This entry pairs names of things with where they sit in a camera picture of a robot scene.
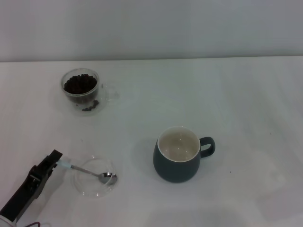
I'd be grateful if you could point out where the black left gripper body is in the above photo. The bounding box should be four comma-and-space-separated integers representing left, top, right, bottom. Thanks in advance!
0, 174, 41, 223

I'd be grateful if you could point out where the blue-handled metal spoon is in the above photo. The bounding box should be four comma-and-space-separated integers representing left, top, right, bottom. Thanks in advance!
56, 159, 118, 185

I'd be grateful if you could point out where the dark teal ceramic mug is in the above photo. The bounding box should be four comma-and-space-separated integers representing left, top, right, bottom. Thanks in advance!
152, 126, 216, 183

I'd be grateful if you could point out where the glass saucer with spilled beans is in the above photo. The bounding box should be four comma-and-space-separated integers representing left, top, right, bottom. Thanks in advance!
55, 78, 112, 117

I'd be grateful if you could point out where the spilled coffee beans cluster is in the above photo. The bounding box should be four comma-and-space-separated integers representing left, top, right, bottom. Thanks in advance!
81, 99, 100, 112

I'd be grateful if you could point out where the coffee beans pile in cup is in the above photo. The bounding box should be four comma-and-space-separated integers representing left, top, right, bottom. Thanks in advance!
63, 74, 98, 104

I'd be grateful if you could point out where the double-walled glass cup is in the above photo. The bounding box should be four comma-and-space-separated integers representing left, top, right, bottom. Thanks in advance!
61, 68, 120, 105

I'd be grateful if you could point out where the empty clear glass saucer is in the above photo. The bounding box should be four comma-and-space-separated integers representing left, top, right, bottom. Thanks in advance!
72, 155, 119, 198

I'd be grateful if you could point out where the left arm cable with plug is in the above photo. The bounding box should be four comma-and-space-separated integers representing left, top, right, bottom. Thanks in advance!
23, 221, 51, 227

